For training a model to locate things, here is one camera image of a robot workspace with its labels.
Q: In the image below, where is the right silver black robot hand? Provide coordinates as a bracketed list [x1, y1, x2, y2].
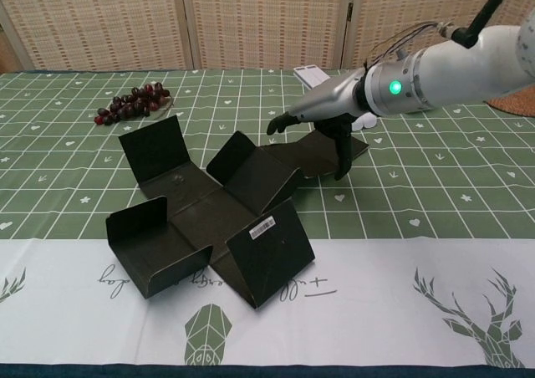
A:
[266, 69, 371, 181]

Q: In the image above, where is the green checked deer tablecloth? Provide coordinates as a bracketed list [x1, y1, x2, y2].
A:
[0, 66, 535, 369]

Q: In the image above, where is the black foldable cardboard box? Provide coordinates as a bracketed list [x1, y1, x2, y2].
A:
[104, 115, 369, 310]

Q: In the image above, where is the bamboo folding screen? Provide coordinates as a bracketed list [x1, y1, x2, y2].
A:
[0, 0, 535, 72]

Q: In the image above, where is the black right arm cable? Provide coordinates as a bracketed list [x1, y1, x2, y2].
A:
[455, 0, 530, 49]

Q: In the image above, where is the dark red grape bunch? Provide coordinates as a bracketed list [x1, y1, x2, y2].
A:
[94, 82, 172, 127]

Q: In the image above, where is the white folding stand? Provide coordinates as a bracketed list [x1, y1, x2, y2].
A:
[292, 64, 377, 131]

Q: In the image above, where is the round woven brown coaster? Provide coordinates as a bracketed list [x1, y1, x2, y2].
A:
[483, 85, 535, 117]

